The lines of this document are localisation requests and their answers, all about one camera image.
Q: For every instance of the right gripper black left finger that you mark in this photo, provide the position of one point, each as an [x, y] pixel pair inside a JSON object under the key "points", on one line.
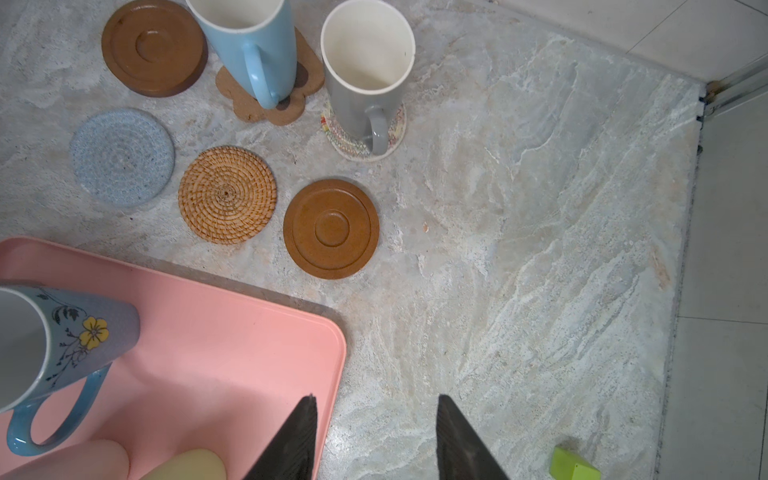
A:
{"points": [[291, 452]]}

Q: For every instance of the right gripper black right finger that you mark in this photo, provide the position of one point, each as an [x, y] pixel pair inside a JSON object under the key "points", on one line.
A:
{"points": [[461, 454]]}

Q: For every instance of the green handled white mug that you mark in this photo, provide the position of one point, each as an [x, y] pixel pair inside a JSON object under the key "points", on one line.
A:
{"points": [[197, 464]]}

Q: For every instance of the brown wooden coaster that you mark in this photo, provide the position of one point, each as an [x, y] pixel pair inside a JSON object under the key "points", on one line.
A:
{"points": [[155, 48], [331, 229]]}

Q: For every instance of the tan rattan coaster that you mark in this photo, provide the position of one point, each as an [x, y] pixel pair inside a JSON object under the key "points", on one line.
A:
{"points": [[227, 195]]}

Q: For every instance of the blue mug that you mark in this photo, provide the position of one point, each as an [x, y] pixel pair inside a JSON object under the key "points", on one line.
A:
{"points": [[255, 40], [50, 339]]}

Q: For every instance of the multicolour woven rope coaster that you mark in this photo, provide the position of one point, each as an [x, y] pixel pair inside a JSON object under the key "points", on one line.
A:
{"points": [[357, 150]]}

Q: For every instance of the light blue woven coaster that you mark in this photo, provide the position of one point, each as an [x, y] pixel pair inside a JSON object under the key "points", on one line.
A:
{"points": [[124, 156]]}

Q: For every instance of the cork paw print coaster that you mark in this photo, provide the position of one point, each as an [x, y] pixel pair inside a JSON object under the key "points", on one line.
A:
{"points": [[309, 80]]}

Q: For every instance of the grey handled white mug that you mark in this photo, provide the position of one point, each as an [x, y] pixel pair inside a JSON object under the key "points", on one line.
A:
{"points": [[368, 49]]}

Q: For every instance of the green small cube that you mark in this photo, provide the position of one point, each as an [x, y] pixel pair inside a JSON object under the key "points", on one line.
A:
{"points": [[566, 465]]}

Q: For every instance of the pink silicone tray mat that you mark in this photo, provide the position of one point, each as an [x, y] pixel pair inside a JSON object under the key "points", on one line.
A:
{"points": [[212, 369]]}

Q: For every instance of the pink handled white mug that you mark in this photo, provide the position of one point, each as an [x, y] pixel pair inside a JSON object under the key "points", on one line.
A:
{"points": [[97, 459]]}

